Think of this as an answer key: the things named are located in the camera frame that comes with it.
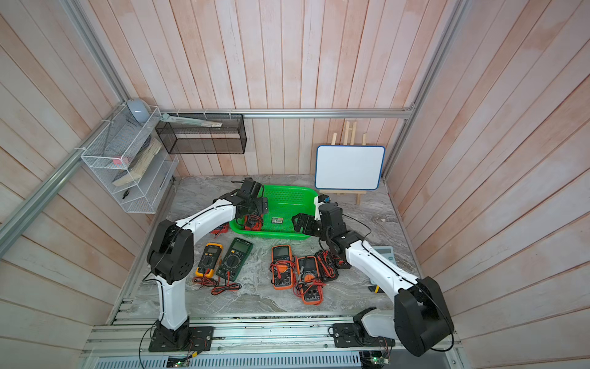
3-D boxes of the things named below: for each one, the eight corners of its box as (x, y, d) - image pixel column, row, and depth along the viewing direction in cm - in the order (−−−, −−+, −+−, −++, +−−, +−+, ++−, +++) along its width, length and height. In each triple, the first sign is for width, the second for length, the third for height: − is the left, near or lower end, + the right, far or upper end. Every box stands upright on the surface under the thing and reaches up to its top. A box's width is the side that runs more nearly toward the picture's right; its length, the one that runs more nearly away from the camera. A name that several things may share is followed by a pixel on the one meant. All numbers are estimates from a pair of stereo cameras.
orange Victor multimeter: (270, 289, 85) (270, 286, 82) (273, 249, 96) (272, 244, 92) (293, 289, 85) (293, 286, 82) (293, 249, 96) (293, 244, 92)
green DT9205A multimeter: (215, 275, 88) (213, 273, 86) (234, 239, 98) (233, 237, 96) (236, 282, 86) (235, 280, 85) (253, 245, 96) (253, 242, 95)
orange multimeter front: (302, 306, 82) (303, 302, 78) (297, 262, 93) (297, 256, 89) (323, 303, 82) (325, 299, 78) (315, 260, 93) (316, 254, 89)
